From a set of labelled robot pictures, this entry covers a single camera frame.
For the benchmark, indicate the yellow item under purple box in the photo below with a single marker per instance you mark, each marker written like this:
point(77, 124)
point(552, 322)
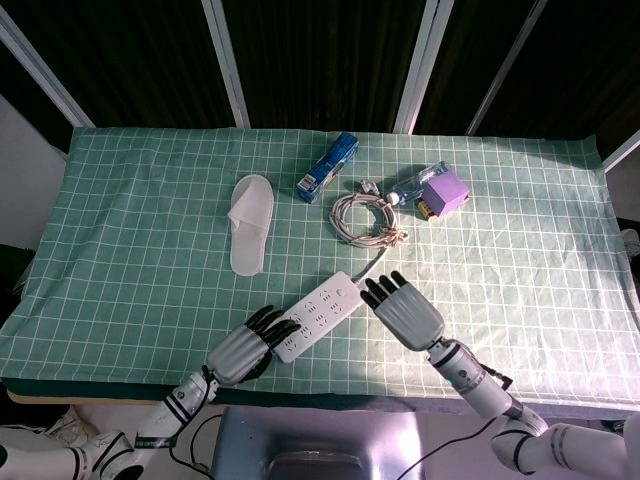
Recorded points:
point(426, 210)

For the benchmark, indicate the white window frame post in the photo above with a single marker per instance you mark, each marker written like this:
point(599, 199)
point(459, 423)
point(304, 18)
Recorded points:
point(45, 75)
point(505, 70)
point(622, 150)
point(227, 65)
point(422, 65)

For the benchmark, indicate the white sneaker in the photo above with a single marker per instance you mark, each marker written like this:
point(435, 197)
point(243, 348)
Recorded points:
point(70, 427)

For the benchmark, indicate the blue cardboard box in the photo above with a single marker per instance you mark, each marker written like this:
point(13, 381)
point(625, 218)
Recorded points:
point(327, 167)

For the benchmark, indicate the clear plastic water bottle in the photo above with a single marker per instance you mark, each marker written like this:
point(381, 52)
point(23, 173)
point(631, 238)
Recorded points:
point(412, 187)

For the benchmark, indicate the white disposable slipper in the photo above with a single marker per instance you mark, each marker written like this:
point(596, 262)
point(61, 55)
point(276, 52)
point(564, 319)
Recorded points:
point(248, 220)

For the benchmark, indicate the left black-grey robot hand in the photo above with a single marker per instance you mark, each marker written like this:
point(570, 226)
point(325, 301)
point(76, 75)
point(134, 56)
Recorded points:
point(240, 352)

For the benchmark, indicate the purple box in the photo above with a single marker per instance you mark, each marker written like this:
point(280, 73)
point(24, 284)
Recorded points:
point(446, 192)

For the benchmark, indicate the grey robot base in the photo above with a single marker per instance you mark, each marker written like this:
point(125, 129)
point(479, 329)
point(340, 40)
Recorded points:
point(320, 445)

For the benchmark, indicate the right black-grey robot hand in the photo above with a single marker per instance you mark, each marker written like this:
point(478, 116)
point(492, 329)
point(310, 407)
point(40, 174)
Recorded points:
point(407, 317)

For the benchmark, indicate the green checked tablecloth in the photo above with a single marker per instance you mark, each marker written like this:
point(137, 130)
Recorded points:
point(150, 225)

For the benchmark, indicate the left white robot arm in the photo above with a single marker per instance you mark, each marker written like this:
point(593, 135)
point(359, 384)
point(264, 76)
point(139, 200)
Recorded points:
point(160, 415)

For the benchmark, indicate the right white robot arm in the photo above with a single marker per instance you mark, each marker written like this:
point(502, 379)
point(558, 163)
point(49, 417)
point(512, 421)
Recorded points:
point(480, 390)

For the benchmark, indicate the white power strip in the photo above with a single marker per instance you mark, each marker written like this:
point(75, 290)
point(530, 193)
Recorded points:
point(320, 312)

